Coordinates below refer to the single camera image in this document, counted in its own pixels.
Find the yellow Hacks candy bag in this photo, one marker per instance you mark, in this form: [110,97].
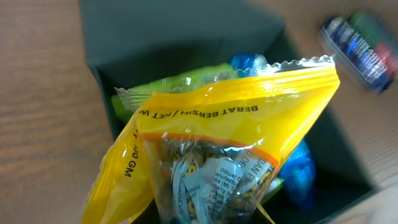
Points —
[226,188]

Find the green snack bag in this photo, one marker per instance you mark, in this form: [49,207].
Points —
[177,82]

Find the blue wafer bar wrapper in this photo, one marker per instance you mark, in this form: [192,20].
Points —
[298,174]

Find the dark blue Dairy Milk bar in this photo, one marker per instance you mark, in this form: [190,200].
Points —
[374,67]

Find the dark green open box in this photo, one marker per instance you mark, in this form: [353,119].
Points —
[133,42]

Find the green red chocolate bar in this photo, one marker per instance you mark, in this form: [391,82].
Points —
[378,36]

